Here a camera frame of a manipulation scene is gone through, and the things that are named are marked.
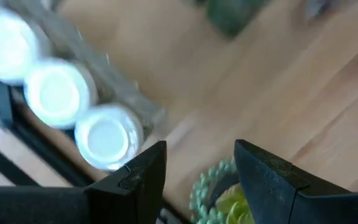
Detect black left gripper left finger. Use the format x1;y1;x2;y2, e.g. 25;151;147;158
0;140;167;224

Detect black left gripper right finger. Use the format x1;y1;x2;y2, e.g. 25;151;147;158
234;139;358;224

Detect succulent plant in black pot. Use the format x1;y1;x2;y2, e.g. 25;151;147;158
188;157;257;224

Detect white lid seasoning jar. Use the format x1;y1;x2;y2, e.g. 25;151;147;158
23;58;111;130
0;6;52;86
74;104;167;171

